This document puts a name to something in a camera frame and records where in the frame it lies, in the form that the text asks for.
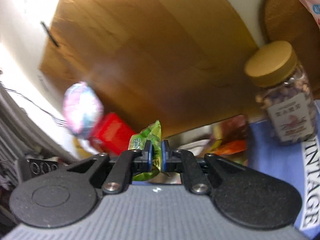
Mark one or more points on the red gift box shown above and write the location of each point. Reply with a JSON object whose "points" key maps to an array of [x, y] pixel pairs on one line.
{"points": [[111, 135]]}

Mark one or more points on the pastel plush toy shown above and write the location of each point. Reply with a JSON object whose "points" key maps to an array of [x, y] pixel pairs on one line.
{"points": [[82, 109]]}

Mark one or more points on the dark open snack box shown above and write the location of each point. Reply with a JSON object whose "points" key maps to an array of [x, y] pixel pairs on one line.
{"points": [[227, 138]]}

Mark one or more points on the round wooden tray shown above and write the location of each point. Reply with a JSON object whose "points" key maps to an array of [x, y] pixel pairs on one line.
{"points": [[290, 21]]}

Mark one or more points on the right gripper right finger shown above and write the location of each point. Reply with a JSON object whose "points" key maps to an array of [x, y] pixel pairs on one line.
{"points": [[242, 195]]}

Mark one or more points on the black tape strip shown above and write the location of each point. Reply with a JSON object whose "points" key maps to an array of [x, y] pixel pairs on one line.
{"points": [[48, 32]]}

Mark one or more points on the wood grain backdrop sheet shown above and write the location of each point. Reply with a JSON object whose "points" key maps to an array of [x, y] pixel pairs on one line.
{"points": [[177, 61]]}

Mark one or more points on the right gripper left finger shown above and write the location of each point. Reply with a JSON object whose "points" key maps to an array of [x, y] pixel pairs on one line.
{"points": [[69, 194]]}

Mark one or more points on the nut jar gold lid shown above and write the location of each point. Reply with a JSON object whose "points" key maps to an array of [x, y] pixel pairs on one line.
{"points": [[284, 91]]}

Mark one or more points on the green snack packet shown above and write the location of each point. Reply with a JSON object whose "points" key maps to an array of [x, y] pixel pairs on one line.
{"points": [[138, 141]]}

